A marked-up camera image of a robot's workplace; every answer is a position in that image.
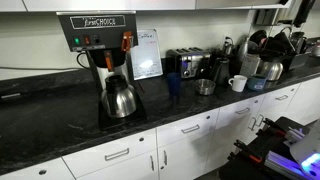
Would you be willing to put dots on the black round pan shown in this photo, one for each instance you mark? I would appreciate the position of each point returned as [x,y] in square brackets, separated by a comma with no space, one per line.
[258,36]

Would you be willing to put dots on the black cylindrical fixture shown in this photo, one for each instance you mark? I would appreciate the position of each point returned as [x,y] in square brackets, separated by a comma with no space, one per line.
[303,13]

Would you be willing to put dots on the white cabinet drawer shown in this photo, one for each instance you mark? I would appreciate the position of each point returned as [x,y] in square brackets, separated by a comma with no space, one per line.
[83,160]
[173,128]
[20,173]
[226,115]
[293,91]

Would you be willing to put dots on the small steel bowl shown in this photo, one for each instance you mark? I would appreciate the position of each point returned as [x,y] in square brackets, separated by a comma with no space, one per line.
[205,87]

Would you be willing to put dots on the steel four-slot toaster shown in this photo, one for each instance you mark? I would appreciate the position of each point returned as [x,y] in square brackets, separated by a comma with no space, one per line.
[190,61]

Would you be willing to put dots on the black dish rack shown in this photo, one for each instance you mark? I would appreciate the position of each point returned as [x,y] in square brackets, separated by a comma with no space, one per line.
[295,61]

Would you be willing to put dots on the white ceramic mug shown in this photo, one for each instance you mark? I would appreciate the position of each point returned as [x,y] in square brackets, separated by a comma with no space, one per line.
[238,83]

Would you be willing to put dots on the black gooseneck kettle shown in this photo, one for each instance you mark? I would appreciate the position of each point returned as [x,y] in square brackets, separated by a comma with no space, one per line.
[221,73]

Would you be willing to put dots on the small framed whiteboard sign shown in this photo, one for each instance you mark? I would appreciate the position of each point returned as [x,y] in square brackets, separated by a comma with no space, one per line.
[146,53]

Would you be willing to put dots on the aluminium extrusion rails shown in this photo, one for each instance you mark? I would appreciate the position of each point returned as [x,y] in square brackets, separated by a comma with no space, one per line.
[283,165]

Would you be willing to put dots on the white paper carton box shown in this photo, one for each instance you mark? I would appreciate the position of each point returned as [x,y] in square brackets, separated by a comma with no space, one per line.
[249,65]

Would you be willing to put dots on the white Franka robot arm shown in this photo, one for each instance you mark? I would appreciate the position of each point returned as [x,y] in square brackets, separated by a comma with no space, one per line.
[306,146]

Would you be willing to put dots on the wide steel carafe black rim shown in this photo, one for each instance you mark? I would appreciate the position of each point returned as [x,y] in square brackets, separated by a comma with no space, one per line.
[270,70]

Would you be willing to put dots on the grey wall mounted dispenser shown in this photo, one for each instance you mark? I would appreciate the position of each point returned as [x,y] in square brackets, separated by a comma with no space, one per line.
[266,16]

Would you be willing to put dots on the steel thermal carafe black lid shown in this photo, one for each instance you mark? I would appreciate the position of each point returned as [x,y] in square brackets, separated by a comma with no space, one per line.
[120,100]

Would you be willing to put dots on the black clamp red tip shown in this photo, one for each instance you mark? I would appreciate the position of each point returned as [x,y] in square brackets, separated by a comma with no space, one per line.
[248,151]
[271,126]

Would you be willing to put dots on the dark blue plastic cup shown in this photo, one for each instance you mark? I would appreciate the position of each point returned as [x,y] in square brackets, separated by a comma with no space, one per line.
[174,85]

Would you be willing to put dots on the black cart table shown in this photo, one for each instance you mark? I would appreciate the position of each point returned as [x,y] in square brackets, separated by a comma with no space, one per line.
[246,170]

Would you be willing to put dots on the black steel coffee brewer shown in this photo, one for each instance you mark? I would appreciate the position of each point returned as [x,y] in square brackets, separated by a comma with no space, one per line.
[100,33]

